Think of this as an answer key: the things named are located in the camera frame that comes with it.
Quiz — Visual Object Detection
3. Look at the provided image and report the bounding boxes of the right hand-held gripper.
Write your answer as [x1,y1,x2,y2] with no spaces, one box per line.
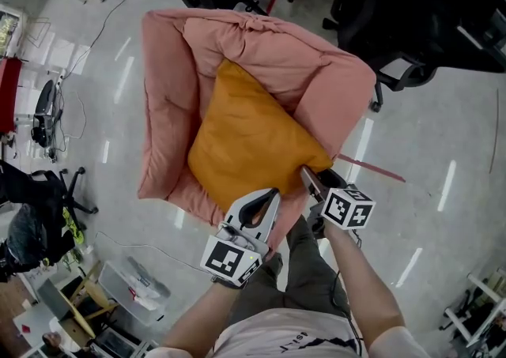
[300,165,376,237]

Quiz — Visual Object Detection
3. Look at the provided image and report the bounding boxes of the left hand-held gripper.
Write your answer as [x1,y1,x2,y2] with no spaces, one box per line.
[200,187,282,290]

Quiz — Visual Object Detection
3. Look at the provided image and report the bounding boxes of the orange pillow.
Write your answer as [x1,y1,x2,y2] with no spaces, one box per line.
[187,58,335,215]

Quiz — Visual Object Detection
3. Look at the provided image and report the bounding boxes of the person's left forearm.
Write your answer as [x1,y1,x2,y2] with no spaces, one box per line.
[164,281,244,349]

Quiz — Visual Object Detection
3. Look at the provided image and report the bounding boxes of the person's right forearm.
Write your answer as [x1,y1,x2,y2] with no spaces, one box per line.
[323,224,404,344]

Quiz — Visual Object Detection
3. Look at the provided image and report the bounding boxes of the black wrist band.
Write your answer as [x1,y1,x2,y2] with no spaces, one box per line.
[211,275,248,291]

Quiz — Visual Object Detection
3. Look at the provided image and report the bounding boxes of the person's olive trousers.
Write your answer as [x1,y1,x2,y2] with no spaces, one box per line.
[228,213,353,326]

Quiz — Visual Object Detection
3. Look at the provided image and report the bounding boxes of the person's white shirt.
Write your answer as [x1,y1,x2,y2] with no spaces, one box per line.
[145,307,432,358]

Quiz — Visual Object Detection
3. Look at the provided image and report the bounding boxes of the pink padded lounge chair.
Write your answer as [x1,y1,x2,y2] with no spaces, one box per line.
[137,8,376,249]

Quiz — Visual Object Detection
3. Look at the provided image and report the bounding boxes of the clear plastic storage bin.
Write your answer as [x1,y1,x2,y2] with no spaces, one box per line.
[97,256,172,326]

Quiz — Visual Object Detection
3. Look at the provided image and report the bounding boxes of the black wheeled office chair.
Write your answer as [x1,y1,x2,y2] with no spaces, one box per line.
[322,0,447,112]

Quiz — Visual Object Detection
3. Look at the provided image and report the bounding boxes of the wooden chair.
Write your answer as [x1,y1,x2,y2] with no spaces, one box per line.
[59,261,119,340]

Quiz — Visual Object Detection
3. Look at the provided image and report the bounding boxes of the black mesh office chair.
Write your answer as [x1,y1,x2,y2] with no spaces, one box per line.
[0,160,99,231]

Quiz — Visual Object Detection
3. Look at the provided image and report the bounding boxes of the dark grey laptop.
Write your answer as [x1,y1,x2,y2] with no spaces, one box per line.
[37,277,74,320]

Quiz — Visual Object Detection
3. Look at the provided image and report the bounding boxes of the grey and black backpack rig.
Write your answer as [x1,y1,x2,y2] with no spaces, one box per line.
[30,79,64,148]

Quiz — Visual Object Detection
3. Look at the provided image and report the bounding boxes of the red table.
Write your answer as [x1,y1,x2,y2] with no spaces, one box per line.
[0,58,24,134]

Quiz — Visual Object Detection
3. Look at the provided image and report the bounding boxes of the large black-framed window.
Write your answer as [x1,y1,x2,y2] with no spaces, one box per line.
[0,8,23,58]

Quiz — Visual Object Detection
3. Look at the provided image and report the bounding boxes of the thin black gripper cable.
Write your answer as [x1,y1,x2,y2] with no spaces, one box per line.
[330,269,364,357]

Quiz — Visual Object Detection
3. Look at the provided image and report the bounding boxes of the white frame furniture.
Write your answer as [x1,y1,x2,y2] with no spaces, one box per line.
[438,269,506,349]

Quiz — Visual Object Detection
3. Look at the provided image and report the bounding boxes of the long black floor cable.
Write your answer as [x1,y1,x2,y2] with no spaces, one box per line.
[62,0,128,81]

